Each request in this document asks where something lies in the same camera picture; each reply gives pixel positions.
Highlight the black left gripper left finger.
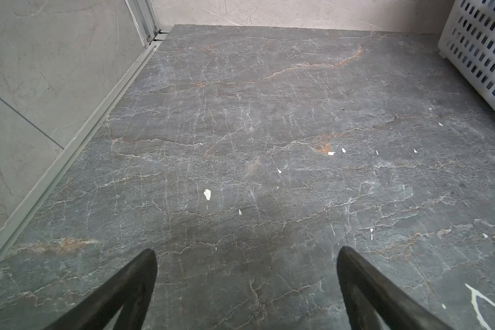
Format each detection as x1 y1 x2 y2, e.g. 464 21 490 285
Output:
46 249 158 329

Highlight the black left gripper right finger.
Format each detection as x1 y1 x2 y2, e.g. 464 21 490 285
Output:
337 246 451 329

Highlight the white plastic laundry basket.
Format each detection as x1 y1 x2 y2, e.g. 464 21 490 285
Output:
438 0 495 111

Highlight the aluminium frame rail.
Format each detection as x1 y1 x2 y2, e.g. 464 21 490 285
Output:
0 1 162 259

